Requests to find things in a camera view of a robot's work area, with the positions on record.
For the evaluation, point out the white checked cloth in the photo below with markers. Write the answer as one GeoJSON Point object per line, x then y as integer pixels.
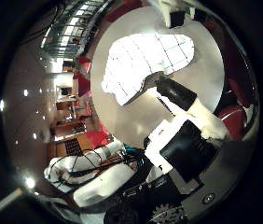
{"type": "Point", "coordinates": [144, 62]}

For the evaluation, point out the red chair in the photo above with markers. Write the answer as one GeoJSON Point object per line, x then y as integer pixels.
{"type": "Point", "coordinates": [234, 122]}
{"type": "Point", "coordinates": [242, 91]}

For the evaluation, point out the red floor mat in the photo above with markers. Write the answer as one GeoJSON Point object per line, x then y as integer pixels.
{"type": "Point", "coordinates": [98, 137]}

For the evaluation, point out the black grid floor panel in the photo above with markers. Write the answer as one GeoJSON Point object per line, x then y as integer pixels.
{"type": "Point", "coordinates": [73, 146]}

